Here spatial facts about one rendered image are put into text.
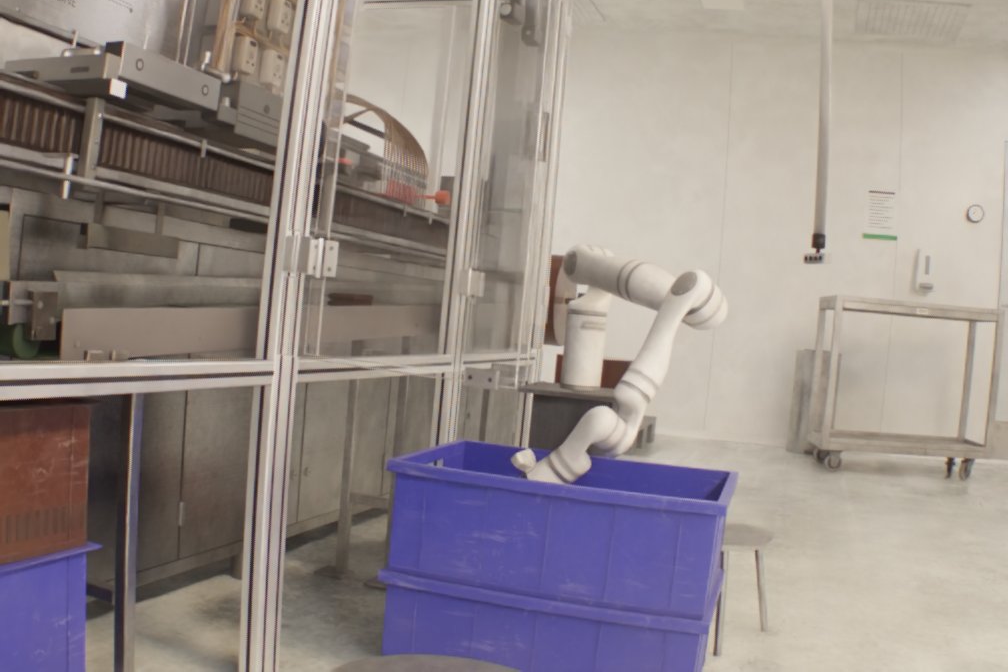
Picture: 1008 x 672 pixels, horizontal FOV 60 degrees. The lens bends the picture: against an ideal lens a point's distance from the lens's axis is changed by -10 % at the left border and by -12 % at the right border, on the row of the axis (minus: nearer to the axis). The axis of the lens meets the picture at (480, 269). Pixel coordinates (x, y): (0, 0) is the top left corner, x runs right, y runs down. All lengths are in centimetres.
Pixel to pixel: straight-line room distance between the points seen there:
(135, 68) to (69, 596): 81
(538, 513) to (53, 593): 82
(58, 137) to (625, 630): 123
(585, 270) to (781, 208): 437
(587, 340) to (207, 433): 86
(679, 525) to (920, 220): 503
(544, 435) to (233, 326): 84
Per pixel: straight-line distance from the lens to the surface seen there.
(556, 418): 219
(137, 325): 144
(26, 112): 147
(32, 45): 185
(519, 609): 174
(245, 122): 184
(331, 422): 257
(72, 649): 146
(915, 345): 647
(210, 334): 160
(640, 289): 202
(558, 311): 421
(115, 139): 162
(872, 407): 646
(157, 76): 163
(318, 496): 256
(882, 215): 649
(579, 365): 222
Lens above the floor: 71
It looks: 2 degrees up
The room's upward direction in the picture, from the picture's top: 5 degrees clockwise
